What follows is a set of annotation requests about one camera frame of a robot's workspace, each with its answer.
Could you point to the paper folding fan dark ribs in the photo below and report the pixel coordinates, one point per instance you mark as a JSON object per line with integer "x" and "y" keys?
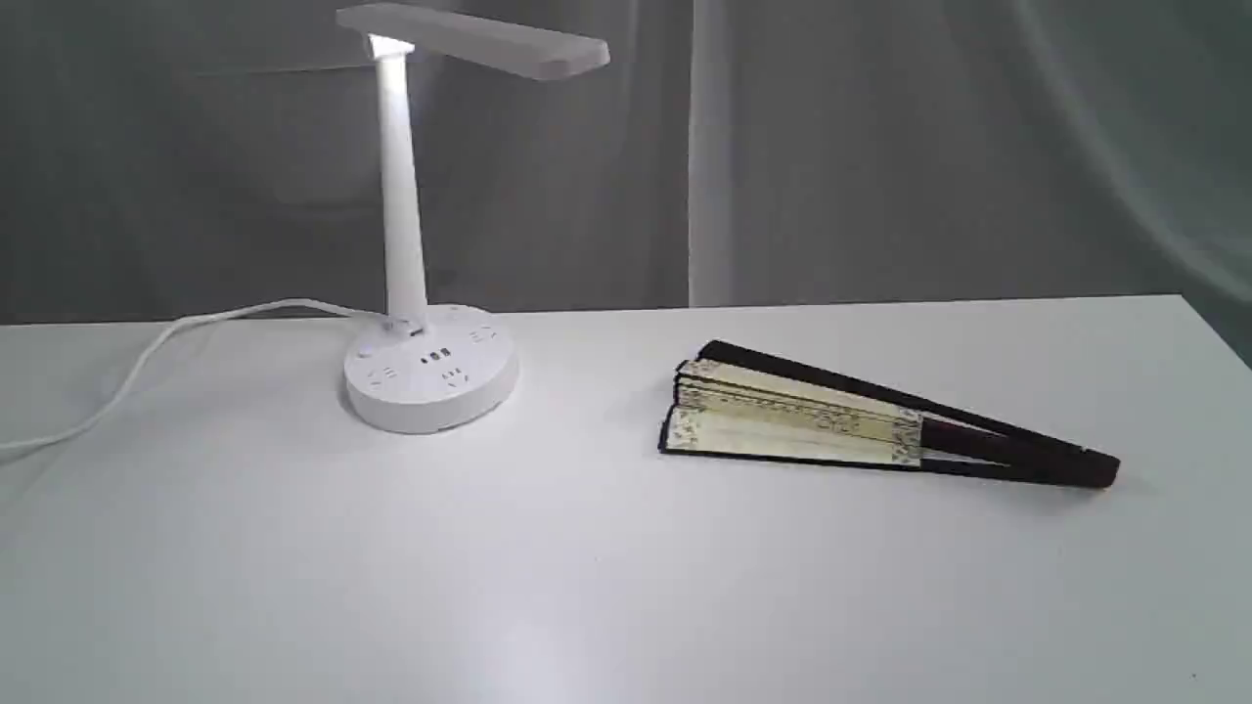
{"x": 733, "y": 402}

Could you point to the white desk lamp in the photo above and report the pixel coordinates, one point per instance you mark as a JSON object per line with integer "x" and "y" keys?
{"x": 425, "y": 368}

